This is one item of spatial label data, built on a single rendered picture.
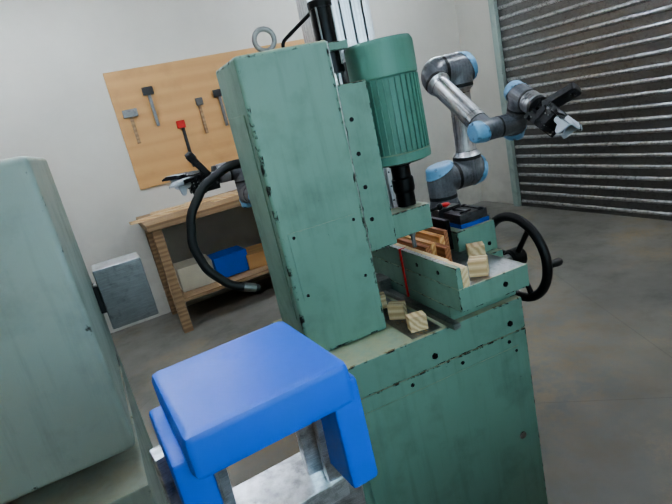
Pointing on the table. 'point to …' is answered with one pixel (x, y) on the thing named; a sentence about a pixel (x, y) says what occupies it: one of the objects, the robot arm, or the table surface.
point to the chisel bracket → (411, 219)
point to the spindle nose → (403, 185)
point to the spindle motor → (392, 96)
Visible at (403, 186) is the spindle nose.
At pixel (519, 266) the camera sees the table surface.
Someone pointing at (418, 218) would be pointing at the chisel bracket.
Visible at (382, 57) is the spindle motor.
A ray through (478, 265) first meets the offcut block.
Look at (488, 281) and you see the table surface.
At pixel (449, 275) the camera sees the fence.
